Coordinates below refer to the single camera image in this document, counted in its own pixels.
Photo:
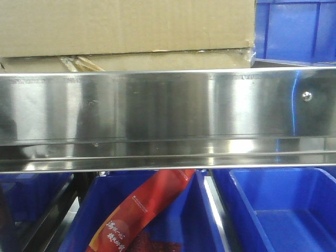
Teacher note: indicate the brown cardboard carton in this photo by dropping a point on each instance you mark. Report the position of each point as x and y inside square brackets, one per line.
[54, 36]

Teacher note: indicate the blue bin with snack bag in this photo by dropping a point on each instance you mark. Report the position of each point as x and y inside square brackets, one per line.
[186, 225]

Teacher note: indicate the red snack bag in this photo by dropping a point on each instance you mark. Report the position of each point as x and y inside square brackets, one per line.
[123, 225]

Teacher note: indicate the empty blue bin lower right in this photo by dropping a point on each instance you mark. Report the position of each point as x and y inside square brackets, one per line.
[289, 209]

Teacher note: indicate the blue bin lower left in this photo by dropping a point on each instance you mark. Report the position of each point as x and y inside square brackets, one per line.
[29, 194]

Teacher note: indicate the blue bin upper right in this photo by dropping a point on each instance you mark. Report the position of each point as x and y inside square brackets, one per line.
[295, 31]

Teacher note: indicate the stainless steel shelf rail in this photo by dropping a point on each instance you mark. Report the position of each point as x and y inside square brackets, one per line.
[203, 119]

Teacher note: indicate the shelf rail screw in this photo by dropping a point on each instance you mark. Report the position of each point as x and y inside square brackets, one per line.
[307, 96]

